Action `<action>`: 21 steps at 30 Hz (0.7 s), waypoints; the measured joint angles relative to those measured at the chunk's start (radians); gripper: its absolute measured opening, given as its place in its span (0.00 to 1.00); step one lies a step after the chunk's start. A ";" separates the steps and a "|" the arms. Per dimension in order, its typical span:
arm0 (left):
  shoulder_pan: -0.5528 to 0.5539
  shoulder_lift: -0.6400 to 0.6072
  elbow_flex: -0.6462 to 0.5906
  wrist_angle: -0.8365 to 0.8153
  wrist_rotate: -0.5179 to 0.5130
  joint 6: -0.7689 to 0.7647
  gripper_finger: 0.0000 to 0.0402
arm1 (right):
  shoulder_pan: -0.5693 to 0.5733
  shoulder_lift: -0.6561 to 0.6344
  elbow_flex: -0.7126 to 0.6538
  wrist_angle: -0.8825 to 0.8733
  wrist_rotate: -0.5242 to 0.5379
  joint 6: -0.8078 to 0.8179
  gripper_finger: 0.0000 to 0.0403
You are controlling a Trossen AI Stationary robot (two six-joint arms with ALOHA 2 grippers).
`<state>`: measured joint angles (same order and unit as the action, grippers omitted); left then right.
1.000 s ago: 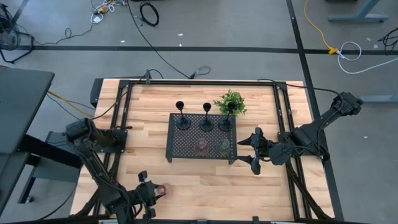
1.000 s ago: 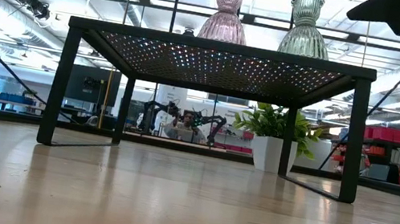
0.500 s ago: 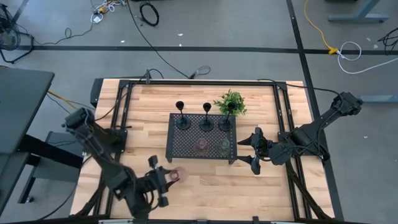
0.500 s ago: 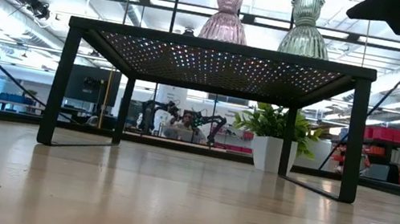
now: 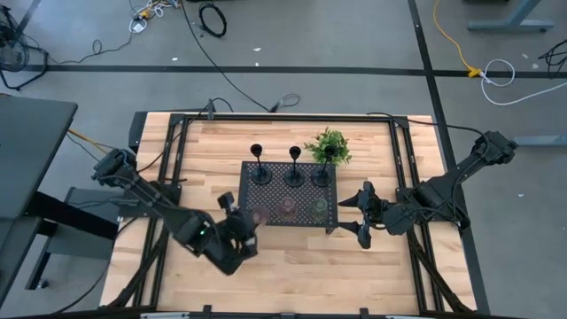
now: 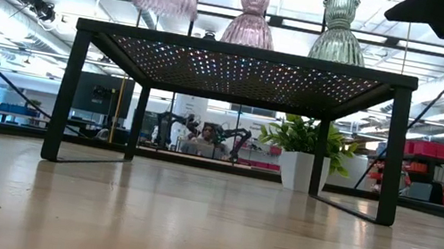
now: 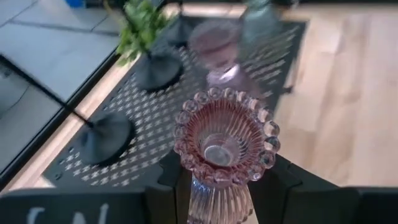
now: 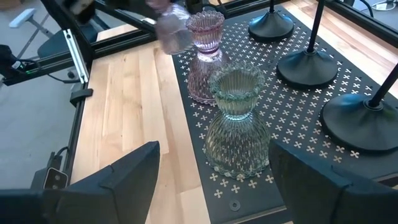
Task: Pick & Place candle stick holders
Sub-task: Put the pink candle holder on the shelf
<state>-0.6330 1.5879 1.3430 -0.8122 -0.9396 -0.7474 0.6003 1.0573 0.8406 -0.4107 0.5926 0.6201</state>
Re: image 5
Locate grey looped cable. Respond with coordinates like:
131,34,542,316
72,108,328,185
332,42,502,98
269,92,301,113

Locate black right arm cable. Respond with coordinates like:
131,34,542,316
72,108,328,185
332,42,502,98
366,111,491,147

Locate grey table leg foot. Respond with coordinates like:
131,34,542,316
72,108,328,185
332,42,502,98
513,134,567,148
467,0,555,33

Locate mauve ribbed glass candle holder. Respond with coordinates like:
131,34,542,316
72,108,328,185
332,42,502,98
250,204,271,227

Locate yellow cable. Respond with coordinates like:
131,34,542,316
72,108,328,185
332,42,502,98
66,128,110,152

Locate black metal candlestick holder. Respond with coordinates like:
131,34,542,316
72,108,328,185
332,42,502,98
310,144,337,188
283,145,306,188
249,143,273,186

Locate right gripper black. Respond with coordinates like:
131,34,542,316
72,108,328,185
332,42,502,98
338,180,392,250

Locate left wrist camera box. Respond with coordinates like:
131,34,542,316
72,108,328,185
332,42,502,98
216,191,239,214

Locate artificial plant in white pot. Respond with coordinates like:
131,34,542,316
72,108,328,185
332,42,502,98
303,127,353,167

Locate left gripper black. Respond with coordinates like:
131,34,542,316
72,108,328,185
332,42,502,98
221,207,268,262

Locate black floor fan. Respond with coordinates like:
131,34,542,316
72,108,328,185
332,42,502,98
0,6,49,91

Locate white cable bundle with adapter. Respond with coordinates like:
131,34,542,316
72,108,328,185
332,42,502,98
128,0,181,35

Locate pink ribbed glass candle holder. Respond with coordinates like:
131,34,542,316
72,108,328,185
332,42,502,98
276,197,300,222

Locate grey desk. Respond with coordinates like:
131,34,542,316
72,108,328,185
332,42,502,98
0,94,132,307

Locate black aluminium extrusion frame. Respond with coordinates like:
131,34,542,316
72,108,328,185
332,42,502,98
100,110,478,319

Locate long black floor cable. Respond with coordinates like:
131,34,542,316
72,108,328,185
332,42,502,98
179,0,272,113

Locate black perforated metal tray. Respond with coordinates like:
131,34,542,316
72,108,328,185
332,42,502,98
237,160,339,235

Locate yellow extension cord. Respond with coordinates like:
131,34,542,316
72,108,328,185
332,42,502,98
432,0,483,80

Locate black tangled cables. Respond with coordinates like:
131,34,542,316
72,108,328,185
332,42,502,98
538,38,567,80

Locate black coiled floor cable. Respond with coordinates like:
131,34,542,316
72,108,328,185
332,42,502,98
198,2,228,39

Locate green ribbed glass candle holder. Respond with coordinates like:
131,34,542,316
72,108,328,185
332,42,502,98
307,198,330,223

